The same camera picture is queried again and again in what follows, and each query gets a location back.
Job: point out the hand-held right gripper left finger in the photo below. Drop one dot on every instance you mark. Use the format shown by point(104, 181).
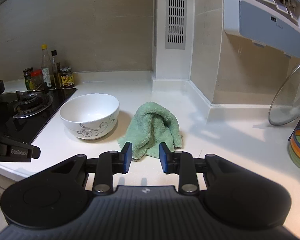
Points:
point(127, 158)

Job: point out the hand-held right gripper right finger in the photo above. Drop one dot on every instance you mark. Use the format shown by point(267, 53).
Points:
point(163, 158)

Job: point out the green towel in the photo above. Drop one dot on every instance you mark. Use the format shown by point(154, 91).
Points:
point(152, 127)

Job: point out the white bowl grey swirl pattern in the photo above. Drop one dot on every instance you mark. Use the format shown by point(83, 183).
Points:
point(90, 112)

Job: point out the metal gas burner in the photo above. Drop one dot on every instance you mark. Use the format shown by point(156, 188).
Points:
point(31, 103)

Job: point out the black glass gas stove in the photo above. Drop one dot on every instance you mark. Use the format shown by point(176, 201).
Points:
point(57, 97)

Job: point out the green jar black lid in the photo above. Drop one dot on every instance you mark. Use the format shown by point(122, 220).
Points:
point(28, 80)

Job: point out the red lid spice jar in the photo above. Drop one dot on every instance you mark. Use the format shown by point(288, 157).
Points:
point(37, 80)

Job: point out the yellow label sauce jar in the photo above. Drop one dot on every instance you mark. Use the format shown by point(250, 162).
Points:
point(67, 79)

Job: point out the dark bottle black cap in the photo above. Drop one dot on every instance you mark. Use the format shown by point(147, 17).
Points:
point(56, 72)

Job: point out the glass pot lid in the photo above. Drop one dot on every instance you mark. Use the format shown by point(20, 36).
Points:
point(287, 100)

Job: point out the grey vent grille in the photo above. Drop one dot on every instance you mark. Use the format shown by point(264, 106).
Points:
point(175, 15)

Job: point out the white wall appliance grey panel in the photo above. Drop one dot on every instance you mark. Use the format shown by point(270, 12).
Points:
point(267, 22)

